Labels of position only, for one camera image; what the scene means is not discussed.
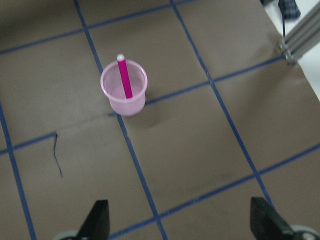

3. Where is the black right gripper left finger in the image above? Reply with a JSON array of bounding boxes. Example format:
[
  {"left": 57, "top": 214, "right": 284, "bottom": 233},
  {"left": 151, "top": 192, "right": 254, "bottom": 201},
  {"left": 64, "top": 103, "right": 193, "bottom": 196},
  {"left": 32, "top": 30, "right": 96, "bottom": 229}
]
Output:
[{"left": 76, "top": 199, "right": 110, "bottom": 240}]

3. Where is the aluminium frame post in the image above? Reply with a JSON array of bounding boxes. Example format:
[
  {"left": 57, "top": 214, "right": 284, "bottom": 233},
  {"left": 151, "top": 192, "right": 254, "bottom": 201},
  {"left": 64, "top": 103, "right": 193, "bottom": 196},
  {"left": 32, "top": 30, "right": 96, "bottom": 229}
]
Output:
[{"left": 278, "top": 1, "right": 320, "bottom": 65}]

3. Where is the pink mesh cup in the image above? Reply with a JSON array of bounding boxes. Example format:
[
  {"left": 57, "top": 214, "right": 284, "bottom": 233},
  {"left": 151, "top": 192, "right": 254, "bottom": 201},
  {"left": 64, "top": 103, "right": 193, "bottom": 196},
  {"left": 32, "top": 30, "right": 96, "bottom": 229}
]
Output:
[{"left": 100, "top": 59, "right": 148, "bottom": 117}]

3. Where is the pink marker pen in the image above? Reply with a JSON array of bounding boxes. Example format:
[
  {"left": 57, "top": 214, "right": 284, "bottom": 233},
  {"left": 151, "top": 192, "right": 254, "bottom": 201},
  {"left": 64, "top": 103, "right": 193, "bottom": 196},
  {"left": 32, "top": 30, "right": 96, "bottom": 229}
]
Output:
[{"left": 117, "top": 54, "right": 133, "bottom": 99}]

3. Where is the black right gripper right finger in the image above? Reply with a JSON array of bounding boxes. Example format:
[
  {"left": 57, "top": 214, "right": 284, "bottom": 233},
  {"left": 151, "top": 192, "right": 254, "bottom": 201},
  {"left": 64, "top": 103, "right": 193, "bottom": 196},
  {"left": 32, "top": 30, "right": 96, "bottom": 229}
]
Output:
[{"left": 250, "top": 197, "right": 295, "bottom": 240}]

